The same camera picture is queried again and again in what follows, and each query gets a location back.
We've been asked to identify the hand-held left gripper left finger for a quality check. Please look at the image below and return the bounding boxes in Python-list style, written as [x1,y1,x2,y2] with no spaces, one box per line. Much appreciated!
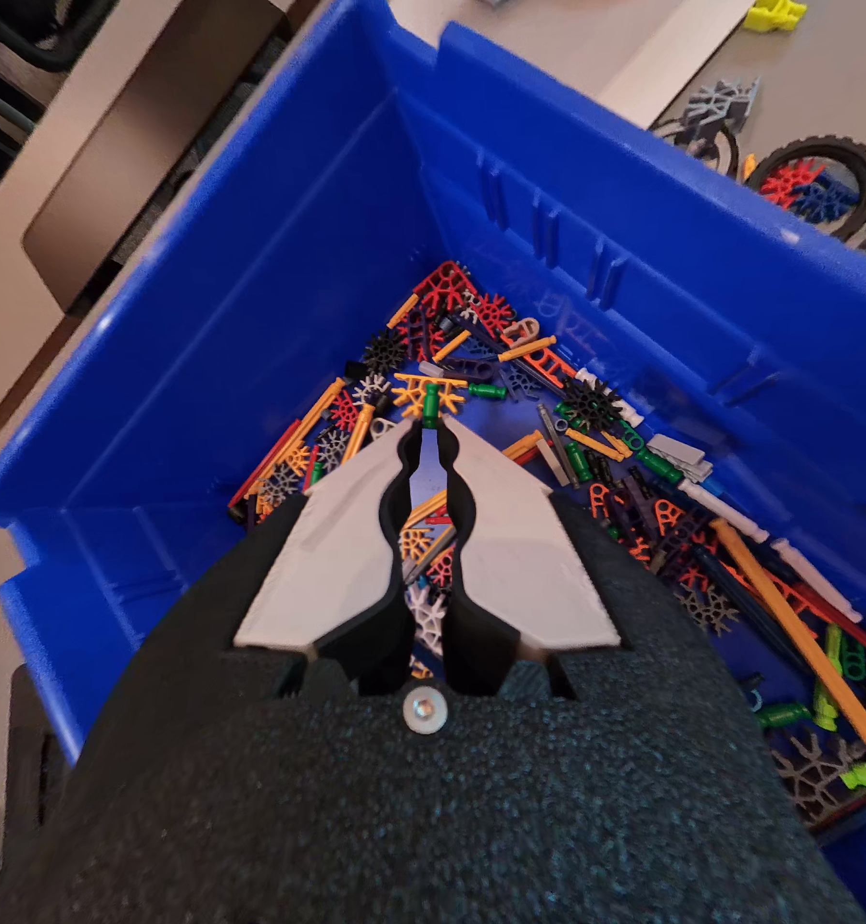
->
[232,417,423,697]

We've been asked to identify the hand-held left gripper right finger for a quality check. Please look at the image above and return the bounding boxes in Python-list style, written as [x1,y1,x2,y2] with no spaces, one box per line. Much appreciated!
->
[435,417,621,697]

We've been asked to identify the pile of construction toy pieces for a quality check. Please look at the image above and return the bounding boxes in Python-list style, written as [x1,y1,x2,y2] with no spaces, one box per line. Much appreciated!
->
[228,261,866,827]

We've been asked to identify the blue plastic bin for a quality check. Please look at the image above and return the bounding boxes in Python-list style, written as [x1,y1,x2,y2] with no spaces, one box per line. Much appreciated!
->
[0,0,866,924]

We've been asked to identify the beige desk panel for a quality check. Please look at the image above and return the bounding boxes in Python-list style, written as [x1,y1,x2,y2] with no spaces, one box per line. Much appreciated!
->
[0,0,333,441]

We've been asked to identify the red snowflake connector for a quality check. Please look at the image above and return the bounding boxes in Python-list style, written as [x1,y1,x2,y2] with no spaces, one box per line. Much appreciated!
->
[760,160,826,210]

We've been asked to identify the grey spoked toy wheel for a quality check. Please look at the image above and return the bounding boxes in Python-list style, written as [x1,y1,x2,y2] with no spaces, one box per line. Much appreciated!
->
[649,115,740,180]

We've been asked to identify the blue snowflake connector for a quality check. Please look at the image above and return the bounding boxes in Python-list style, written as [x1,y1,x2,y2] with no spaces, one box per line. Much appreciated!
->
[794,175,861,225]

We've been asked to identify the grey snowflake connector cluster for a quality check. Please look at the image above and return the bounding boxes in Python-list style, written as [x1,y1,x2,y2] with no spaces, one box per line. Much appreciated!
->
[682,78,760,145]

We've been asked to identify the large black toy tyre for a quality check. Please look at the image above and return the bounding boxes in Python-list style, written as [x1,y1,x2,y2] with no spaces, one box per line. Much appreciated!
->
[747,136,866,243]

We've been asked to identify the white monitor stand base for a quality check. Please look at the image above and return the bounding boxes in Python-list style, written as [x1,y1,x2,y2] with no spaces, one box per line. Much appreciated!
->
[595,0,755,131]

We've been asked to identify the yellow connector piece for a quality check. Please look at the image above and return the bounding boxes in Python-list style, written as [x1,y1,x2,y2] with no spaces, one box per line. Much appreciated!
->
[743,0,808,33]

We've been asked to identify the black storage crate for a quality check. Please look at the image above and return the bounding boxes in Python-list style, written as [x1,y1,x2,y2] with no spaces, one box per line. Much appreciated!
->
[0,0,188,73]

